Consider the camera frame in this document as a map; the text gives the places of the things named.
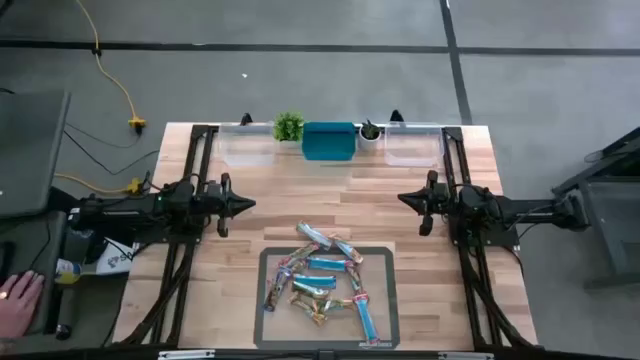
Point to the grey-bordered translucent mat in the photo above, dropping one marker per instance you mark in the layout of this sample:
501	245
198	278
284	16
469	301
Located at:
385	300

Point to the silver metal bracket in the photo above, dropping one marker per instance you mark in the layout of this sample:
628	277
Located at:
186	354
465	356

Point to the black horizontal frame beam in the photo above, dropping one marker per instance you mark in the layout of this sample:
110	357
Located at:
100	356

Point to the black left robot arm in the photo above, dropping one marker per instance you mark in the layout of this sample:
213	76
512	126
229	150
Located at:
120	210

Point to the multicolour wrapper granola bar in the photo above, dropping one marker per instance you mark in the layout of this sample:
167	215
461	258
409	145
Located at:
276	292
302	253

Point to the dark grey desk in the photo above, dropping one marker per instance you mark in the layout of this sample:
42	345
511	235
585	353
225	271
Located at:
35	235

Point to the yellow blue bottle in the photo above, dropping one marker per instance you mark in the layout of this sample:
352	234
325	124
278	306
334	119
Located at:
67	270

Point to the black table clamp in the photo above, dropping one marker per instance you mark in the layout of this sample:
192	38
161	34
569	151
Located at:
396	117
245	119

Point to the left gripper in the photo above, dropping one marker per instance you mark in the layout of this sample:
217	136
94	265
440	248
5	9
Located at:
224	205

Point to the black aluminium frame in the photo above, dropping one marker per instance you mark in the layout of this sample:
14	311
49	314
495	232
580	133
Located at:
452	150
200	150

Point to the green orange Chewy granola bar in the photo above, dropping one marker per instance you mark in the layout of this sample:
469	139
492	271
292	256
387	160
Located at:
348	250
307	307
307	291
314	235
354	277
340	303

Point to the teal plastic bin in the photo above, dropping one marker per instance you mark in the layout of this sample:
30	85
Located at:
328	142

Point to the small succulent in white pot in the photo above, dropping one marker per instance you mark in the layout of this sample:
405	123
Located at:
370	135

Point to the white printed bag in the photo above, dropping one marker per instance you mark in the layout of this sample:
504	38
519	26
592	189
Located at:
117	260

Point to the leafy green potted plant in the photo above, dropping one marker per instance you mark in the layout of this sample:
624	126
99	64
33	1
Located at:
288	126

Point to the person's hand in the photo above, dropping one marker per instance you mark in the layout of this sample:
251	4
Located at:
20	305

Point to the clear plastic bin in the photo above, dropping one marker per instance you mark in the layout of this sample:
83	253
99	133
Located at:
414	145
247	145

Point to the blue wrapper cereal bar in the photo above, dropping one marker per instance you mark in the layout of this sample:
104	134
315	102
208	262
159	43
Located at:
315	281
367	320
325	264

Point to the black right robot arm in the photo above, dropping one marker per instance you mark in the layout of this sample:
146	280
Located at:
530	210

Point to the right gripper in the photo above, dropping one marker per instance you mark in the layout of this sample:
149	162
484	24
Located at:
435	200

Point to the dark grey metal cart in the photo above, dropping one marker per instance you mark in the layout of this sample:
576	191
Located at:
605	220

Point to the dark grey monitor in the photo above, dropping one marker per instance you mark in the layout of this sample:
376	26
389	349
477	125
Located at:
30	150

